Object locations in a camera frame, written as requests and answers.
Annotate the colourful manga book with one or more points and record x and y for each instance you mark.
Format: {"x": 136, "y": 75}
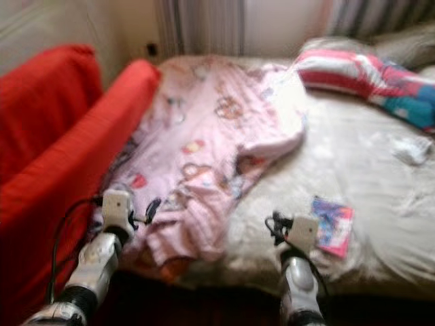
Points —
{"x": 333, "y": 227}

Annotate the large red cushion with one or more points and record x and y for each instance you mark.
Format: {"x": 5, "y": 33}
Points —
{"x": 47, "y": 102}

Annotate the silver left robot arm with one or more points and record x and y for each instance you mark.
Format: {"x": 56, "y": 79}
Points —
{"x": 92, "y": 272}

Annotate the white sock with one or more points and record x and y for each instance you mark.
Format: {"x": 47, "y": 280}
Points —
{"x": 411, "y": 149}

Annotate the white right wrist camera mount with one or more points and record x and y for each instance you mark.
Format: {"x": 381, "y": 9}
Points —
{"x": 304, "y": 234}

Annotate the long red bolster cushion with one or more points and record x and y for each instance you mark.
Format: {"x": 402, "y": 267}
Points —
{"x": 61, "y": 170}

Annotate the striped colourful body pillow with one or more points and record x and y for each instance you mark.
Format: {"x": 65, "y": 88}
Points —
{"x": 367, "y": 81}

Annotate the black wall socket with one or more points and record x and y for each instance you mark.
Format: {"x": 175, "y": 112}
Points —
{"x": 151, "y": 49}

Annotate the beige floral bed sheet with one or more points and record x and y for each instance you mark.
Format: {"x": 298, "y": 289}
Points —
{"x": 360, "y": 190}

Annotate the grey striped curtain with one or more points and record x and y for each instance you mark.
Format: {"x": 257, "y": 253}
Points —
{"x": 197, "y": 27}

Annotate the small beige pillow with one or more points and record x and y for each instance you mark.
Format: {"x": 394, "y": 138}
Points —
{"x": 326, "y": 44}

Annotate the pink cartoon print quilt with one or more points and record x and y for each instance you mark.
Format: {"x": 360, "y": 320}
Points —
{"x": 217, "y": 136}

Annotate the large beige pillow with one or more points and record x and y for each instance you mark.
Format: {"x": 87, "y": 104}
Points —
{"x": 404, "y": 44}

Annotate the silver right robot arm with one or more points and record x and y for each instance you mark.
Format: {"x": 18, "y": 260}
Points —
{"x": 299, "y": 285}

